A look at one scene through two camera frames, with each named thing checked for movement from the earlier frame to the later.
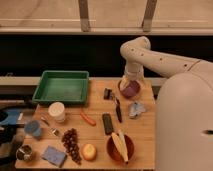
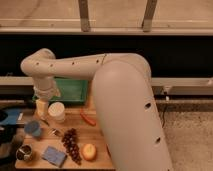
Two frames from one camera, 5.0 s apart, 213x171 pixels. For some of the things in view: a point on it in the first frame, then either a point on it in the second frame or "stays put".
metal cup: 24,152 stays put
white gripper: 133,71 -> 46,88
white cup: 57,110 stays put
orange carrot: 86,118 stays put
